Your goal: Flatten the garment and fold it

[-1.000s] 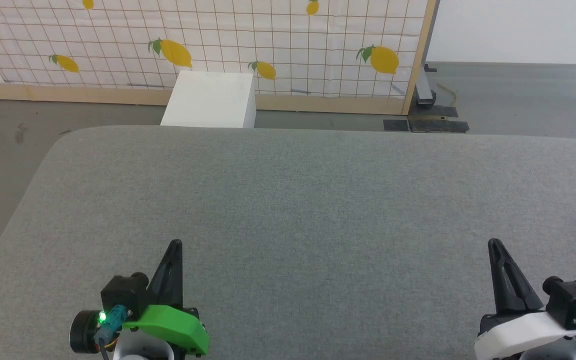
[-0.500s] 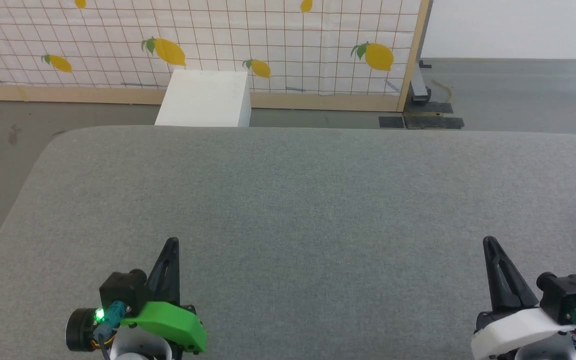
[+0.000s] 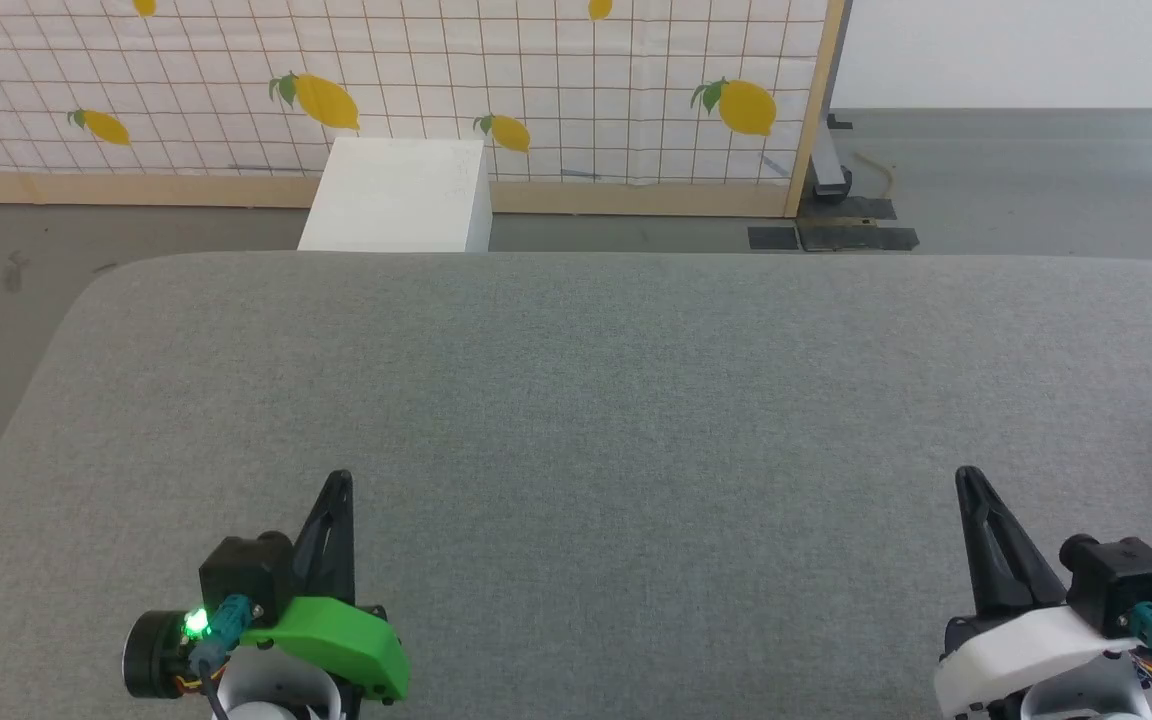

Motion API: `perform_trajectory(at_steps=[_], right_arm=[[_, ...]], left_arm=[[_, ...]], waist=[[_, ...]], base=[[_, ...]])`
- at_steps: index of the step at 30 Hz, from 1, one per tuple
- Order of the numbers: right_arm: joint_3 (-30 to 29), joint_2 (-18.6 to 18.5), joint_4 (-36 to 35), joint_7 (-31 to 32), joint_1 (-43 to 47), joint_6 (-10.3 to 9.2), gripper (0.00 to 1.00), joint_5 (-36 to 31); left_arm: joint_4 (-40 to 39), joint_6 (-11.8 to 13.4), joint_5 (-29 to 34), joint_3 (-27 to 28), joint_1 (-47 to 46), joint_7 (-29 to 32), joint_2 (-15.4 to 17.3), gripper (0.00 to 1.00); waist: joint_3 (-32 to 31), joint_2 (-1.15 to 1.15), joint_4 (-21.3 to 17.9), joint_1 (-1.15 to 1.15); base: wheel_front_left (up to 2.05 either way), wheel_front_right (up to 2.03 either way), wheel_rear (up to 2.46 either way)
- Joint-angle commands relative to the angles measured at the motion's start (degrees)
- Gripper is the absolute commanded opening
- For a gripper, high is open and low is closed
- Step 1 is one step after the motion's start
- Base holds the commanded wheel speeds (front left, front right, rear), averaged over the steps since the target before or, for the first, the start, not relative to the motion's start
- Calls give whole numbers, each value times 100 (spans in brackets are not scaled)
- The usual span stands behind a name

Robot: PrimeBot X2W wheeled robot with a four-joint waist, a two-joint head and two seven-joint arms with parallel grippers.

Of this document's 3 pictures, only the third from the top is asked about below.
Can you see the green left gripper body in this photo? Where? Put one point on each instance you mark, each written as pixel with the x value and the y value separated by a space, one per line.
pixel 356 645

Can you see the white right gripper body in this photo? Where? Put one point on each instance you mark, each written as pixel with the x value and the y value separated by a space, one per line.
pixel 1026 650

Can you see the small black floor mat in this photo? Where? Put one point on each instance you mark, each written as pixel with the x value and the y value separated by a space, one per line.
pixel 773 238

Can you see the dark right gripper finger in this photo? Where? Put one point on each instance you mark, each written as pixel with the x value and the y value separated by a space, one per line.
pixel 1006 570

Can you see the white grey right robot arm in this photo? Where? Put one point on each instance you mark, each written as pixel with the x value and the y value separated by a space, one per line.
pixel 1086 700

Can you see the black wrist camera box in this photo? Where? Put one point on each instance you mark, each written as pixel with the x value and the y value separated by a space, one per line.
pixel 1126 585
pixel 246 575

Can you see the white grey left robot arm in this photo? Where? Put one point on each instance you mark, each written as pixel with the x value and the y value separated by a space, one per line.
pixel 151 655

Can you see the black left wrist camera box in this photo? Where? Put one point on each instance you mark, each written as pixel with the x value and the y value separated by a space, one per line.
pixel 246 575

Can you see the grey fabric sofa surface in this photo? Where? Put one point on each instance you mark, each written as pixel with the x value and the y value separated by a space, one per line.
pixel 586 440

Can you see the grey metal partition foot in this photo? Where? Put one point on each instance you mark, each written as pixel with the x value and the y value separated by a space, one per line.
pixel 829 170

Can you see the large black floor mat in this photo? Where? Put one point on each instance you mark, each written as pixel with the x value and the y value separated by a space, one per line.
pixel 856 235

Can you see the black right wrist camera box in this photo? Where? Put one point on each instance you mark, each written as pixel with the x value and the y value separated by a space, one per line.
pixel 1126 585

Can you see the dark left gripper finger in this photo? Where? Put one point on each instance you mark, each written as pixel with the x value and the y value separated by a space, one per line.
pixel 331 550

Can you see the lemon print partition screen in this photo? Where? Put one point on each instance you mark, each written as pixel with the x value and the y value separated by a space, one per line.
pixel 586 70

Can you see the white box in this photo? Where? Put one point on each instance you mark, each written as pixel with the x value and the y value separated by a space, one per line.
pixel 401 200

